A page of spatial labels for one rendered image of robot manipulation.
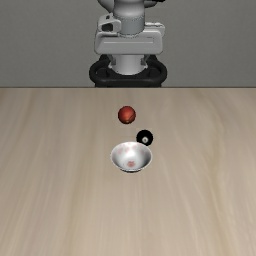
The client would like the red onion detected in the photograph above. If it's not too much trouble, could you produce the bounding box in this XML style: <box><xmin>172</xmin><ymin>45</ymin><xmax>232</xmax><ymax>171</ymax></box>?
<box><xmin>117</xmin><ymin>105</ymin><xmax>137</xmax><ymax>125</ymax></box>

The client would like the white bowl with red pattern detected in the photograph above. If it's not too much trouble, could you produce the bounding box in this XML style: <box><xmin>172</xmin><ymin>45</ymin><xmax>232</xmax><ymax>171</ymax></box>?
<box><xmin>110</xmin><ymin>141</ymin><xmax>154</xmax><ymax>174</ymax></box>

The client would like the black ball with white spot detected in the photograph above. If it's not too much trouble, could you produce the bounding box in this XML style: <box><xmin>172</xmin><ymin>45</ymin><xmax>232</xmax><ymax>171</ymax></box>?
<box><xmin>135</xmin><ymin>129</ymin><xmax>155</xmax><ymax>147</ymax></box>

